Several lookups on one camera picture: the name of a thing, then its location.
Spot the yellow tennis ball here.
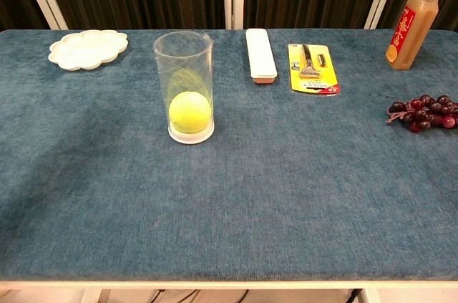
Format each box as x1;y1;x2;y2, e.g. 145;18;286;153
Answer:
168;90;212;135

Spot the blue table cloth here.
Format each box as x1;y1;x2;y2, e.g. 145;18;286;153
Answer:
0;29;458;282

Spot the long white plastic case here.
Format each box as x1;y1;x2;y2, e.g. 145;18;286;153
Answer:
245;28;278;85

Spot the clear plastic measuring cup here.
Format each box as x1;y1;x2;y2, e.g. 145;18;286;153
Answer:
153;31;216;145

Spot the razor in yellow blister pack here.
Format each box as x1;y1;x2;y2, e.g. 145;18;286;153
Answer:
288;43;341;96

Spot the white flower-shaped paint palette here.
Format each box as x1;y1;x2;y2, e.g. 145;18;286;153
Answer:
48;29;129;70

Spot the bunch of dark red grapes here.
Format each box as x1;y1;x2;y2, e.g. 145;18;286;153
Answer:
386;94;458;134

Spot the brown juice bottle white cap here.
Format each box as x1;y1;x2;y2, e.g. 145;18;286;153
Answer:
385;0;444;71

